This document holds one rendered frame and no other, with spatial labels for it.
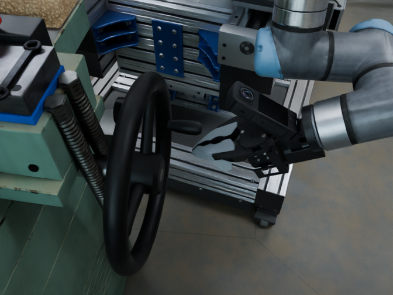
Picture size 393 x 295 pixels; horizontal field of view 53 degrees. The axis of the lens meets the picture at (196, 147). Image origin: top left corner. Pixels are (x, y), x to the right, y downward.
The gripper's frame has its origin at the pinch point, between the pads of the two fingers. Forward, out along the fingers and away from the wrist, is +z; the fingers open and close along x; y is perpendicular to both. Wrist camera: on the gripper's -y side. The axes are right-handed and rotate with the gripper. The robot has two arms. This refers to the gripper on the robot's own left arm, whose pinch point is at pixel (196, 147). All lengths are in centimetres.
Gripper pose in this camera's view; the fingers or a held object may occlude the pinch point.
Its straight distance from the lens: 66.9
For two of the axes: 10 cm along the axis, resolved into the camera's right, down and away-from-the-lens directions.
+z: -8.6, 2.2, 4.7
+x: 1.5, -7.6, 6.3
